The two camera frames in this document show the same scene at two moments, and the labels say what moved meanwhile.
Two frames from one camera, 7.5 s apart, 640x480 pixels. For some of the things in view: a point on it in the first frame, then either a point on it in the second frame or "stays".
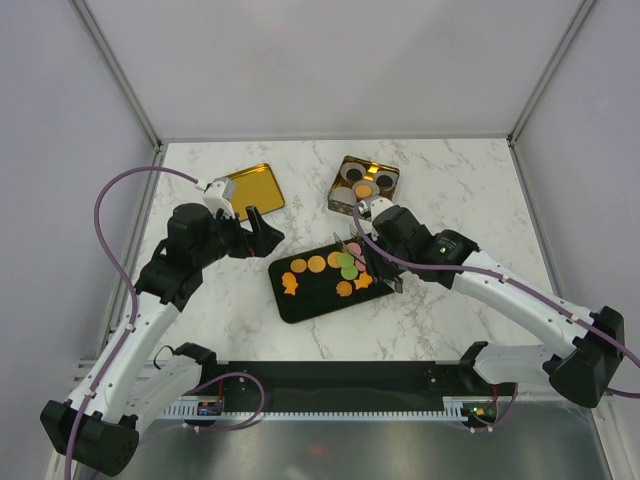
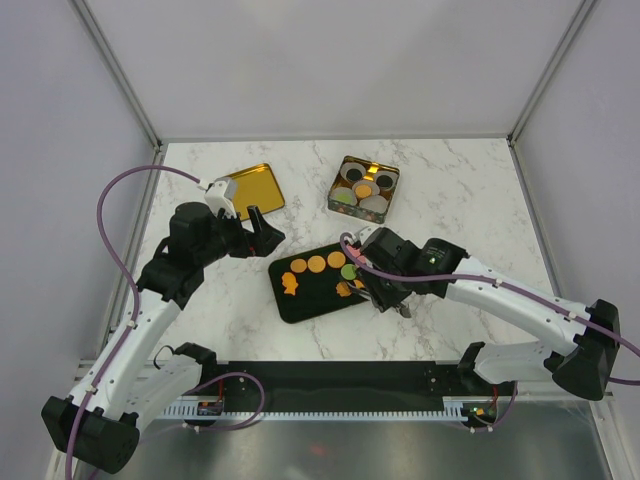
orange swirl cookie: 343,288 stays
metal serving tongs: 394,281 -> 402,307
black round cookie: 384,182 stays
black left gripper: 259,243 stays
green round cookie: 346,260 -> 344,197
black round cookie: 353,174 stays
